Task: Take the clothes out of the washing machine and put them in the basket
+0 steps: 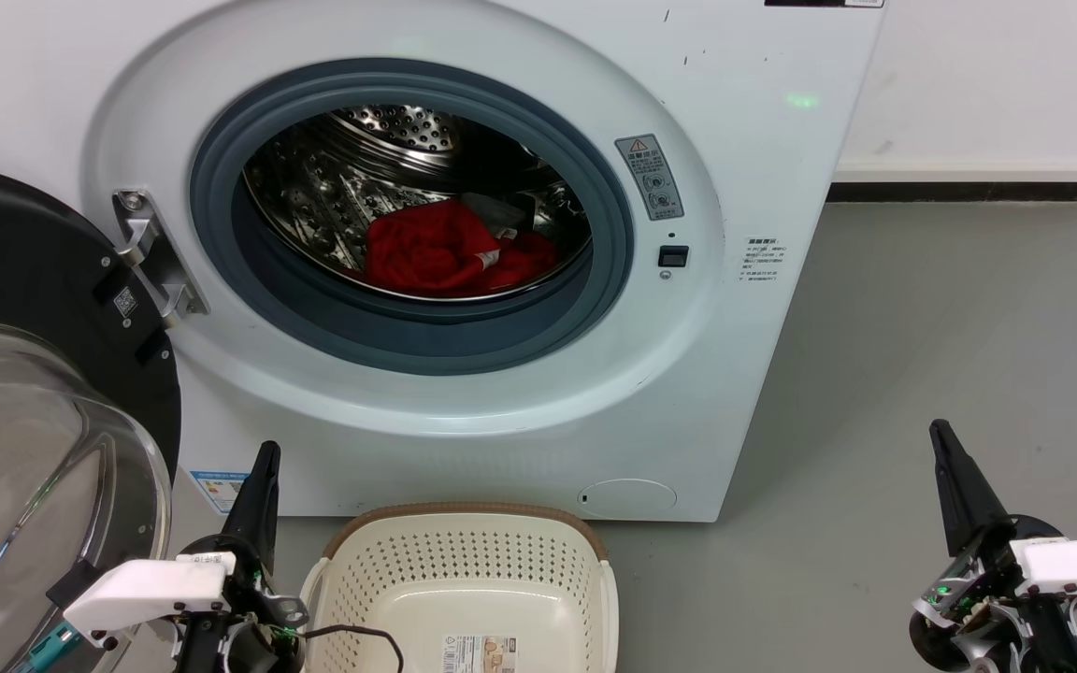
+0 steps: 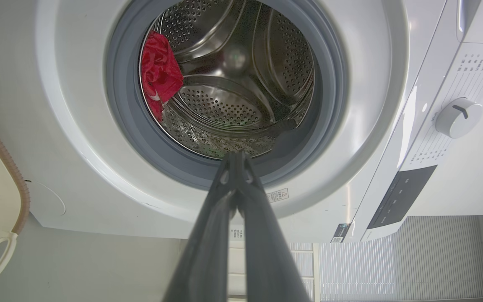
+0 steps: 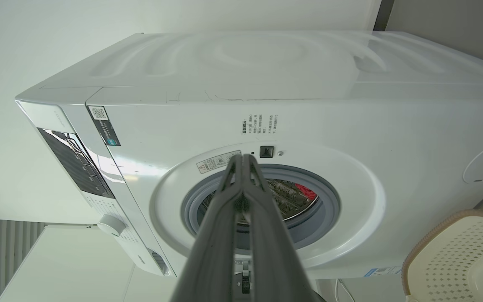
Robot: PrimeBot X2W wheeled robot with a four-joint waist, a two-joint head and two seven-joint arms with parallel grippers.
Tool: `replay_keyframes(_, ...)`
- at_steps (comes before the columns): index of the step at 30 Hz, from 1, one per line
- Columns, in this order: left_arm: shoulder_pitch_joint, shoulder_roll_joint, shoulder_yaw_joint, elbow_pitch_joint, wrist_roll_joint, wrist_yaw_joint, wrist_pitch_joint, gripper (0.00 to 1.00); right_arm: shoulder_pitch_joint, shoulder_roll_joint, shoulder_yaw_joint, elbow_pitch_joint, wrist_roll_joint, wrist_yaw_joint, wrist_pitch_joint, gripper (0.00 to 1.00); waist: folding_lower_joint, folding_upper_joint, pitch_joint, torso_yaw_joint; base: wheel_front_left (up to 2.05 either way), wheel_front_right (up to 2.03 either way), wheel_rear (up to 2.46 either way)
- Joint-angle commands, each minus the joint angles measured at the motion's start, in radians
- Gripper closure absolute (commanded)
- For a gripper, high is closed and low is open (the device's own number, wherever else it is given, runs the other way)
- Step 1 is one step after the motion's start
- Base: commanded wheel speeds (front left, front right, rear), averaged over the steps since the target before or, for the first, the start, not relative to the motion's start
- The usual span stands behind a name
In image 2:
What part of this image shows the red garment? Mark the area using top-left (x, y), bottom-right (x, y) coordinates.
top-left (140, 30), bottom-right (184, 123)

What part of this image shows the dark grey touch control panel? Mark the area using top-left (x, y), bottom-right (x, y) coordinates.
top-left (367, 165), bottom-right (438, 230)

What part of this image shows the stainless steel washing machine drum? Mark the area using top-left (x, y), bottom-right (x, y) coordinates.
top-left (139, 0), bottom-right (316, 160)

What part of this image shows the round white filter cover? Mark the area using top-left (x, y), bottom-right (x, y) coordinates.
top-left (28, 180), bottom-right (67, 217)

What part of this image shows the white round program dial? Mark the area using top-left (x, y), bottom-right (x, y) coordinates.
top-left (435, 97), bottom-right (483, 139)

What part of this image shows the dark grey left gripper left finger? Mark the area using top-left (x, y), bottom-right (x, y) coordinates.
top-left (163, 153), bottom-right (238, 302)

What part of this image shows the grey warning triangle sticker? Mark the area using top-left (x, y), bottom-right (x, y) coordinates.
top-left (266, 188), bottom-right (289, 203)

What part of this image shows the grey rubber door gasket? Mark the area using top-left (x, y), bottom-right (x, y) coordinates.
top-left (105, 0), bottom-right (349, 191)

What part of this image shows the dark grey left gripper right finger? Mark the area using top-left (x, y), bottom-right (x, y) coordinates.
top-left (236, 152), bottom-right (312, 302)

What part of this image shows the white front-load washing machine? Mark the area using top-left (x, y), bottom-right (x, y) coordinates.
top-left (0, 0), bottom-right (483, 244)

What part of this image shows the black QR code sticker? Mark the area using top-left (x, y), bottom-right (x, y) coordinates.
top-left (330, 222), bottom-right (352, 244)

